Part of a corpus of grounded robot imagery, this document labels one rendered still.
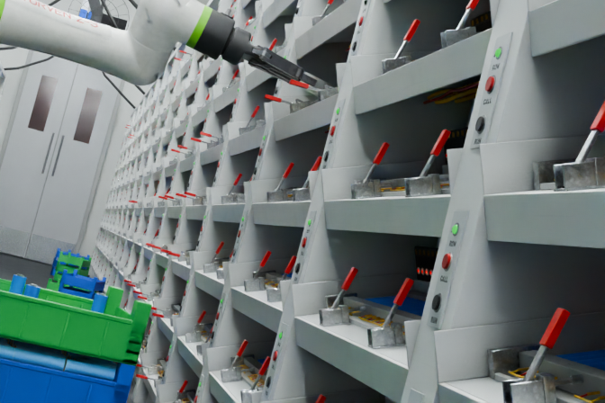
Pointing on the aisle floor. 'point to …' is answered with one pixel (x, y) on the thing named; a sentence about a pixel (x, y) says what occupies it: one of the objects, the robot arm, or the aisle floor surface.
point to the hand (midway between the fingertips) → (313, 85)
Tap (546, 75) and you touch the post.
